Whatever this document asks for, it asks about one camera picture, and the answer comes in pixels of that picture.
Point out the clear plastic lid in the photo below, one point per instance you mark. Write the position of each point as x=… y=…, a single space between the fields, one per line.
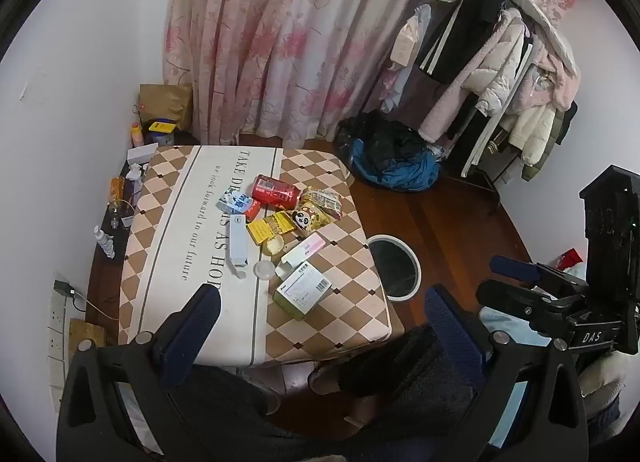
x=264 y=271

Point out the blue and red milk carton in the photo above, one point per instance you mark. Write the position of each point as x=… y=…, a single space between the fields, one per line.
x=234 y=203

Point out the white slipper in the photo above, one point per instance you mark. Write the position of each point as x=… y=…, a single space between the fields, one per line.
x=265 y=394

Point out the black jacket with white stripes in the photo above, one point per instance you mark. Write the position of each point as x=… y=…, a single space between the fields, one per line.
x=460 y=32

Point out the small orange packet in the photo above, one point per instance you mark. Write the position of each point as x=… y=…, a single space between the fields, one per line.
x=253 y=209

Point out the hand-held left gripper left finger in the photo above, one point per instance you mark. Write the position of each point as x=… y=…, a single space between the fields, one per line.
x=187 y=324

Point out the person's right forearm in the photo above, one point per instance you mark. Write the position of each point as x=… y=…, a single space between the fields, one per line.
x=602 y=384

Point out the dark low side table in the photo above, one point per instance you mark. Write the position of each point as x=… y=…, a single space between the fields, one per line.
x=107 y=282

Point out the white and green box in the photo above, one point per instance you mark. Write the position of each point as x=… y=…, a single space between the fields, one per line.
x=302 y=289

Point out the pink fleece coat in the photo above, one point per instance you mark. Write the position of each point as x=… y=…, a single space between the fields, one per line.
x=467 y=87

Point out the grey purple hanging garment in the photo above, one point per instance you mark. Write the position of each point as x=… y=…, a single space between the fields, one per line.
x=415 y=92

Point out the small wooden box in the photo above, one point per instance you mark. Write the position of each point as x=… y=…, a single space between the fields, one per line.
x=86 y=332

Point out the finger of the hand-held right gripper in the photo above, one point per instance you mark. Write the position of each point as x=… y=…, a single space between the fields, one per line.
x=507 y=294
x=515 y=268

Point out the yellow clear snack packet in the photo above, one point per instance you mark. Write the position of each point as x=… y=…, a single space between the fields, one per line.
x=320 y=223

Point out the cream puffer jacket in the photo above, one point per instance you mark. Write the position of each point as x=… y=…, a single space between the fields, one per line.
x=502 y=77

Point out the table with checkered tablecloth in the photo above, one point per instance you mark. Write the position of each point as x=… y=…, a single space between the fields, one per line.
x=175 y=222

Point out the small orange bottle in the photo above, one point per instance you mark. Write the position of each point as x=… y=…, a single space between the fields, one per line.
x=136 y=136

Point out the black plug charger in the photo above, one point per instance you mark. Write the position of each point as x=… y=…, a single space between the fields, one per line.
x=63 y=287

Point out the round white rimmed bin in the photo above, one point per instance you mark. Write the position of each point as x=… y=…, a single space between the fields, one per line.
x=395 y=267

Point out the white cardboard box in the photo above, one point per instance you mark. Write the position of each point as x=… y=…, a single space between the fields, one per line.
x=141 y=155

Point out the light blue long box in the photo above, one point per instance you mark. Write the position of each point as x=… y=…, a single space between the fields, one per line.
x=238 y=242

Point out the person's dark fleece pants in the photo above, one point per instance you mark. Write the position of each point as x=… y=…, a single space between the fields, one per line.
x=400 y=402

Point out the white wall socket strip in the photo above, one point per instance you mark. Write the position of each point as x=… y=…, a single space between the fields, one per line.
x=57 y=327

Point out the pink floral curtain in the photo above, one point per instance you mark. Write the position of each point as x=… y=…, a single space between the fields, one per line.
x=280 y=42

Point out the blue cloth pile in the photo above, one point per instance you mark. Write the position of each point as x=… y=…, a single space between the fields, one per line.
x=400 y=170

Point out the pink fuzzy jacket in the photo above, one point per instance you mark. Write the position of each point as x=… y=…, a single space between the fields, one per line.
x=547 y=80

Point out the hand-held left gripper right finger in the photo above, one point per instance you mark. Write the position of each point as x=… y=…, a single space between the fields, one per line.
x=452 y=334

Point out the white spray bottle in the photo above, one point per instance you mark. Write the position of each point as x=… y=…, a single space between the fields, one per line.
x=105 y=242

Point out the red object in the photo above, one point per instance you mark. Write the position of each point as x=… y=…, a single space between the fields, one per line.
x=570 y=259

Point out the pink and white box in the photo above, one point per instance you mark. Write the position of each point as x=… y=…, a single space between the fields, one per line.
x=302 y=249

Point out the red soda can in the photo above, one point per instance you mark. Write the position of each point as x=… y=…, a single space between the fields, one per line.
x=275 y=191

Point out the clear glass bottle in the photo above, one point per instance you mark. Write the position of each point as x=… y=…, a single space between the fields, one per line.
x=116 y=214

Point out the beige hanging garment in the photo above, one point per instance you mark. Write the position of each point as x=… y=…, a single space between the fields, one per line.
x=407 y=40

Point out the olive green jacket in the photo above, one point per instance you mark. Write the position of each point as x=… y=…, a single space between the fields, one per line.
x=542 y=157

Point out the black metal clothes rack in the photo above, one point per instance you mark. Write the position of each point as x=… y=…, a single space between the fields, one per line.
x=487 y=175

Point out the crumpled white paper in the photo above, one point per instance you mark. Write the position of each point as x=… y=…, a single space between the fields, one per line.
x=136 y=174

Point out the panda print snack packet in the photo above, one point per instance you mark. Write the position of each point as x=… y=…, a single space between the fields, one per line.
x=302 y=221

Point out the yellow cigarette box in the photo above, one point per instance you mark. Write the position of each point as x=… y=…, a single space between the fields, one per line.
x=267 y=229

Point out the brown paper bag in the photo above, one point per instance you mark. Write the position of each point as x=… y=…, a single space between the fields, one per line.
x=167 y=102

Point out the light blue cloth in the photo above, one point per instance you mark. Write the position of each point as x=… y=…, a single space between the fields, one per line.
x=500 y=320

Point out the orange snack packet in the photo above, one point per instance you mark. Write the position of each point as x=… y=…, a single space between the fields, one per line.
x=326 y=201

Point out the cream round lid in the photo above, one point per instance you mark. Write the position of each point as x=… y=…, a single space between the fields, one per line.
x=273 y=246

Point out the orange glass bottle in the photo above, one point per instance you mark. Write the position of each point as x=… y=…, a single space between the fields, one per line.
x=117 y=189

